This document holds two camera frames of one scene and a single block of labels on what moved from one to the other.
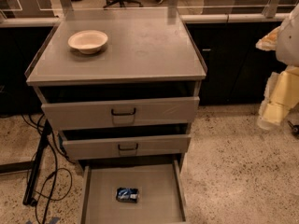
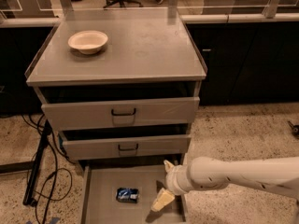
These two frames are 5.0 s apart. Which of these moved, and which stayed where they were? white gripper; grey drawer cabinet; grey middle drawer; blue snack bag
Moved: white gripper
Stayed: grey drawer cabinet; blue snack bag; grey middle drawer
